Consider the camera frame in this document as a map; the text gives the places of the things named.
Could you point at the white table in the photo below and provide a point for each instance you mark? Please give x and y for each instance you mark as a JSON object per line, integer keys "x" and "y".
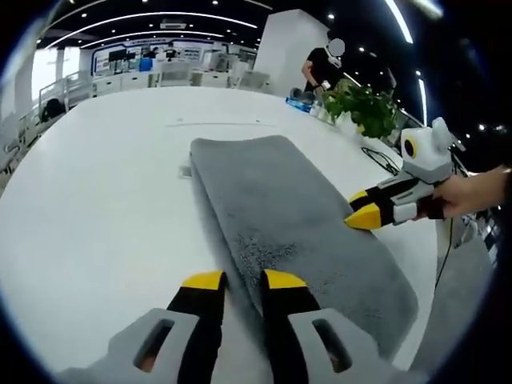
{"x": 100, "y": 200}

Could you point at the blue box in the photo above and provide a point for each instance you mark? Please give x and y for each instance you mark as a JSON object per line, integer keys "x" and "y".
{"x": 146, "y": 65}

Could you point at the green potted plant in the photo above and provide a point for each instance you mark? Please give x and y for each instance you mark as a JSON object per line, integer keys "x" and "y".
{"x": 368, "y": 108}

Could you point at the ceiling air conditioner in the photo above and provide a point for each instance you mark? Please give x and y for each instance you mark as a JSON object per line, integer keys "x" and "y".
{"x": 173, "y": 24}

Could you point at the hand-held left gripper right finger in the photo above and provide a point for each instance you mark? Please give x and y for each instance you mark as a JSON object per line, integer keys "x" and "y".
{"x": 288, "y": 320}

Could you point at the grey towel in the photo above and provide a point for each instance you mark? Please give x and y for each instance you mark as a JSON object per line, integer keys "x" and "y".
{"x": 280, "y": 200}

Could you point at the blue packet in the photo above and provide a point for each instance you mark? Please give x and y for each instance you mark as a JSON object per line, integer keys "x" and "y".
{"x": 300, "y": 103}

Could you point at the white mesh chair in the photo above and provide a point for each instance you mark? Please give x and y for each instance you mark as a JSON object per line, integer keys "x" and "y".
{"x": 464, "y": 300}

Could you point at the small table hatch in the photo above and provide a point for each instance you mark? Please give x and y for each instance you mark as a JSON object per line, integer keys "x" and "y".
{"x": 186, "y": 171}

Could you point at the person's right hand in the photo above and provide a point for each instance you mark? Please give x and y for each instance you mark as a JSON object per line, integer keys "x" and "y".
{"x": 460, "y": 196}

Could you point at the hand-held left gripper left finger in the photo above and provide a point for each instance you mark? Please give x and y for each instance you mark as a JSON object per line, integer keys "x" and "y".
{"x": 200, "y": 320}

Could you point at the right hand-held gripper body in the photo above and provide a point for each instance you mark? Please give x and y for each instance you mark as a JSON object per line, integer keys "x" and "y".
{"x": 430, "y": 160}

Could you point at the black bag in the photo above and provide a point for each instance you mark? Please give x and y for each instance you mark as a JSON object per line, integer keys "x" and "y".
{"x": 52, "y": 110}

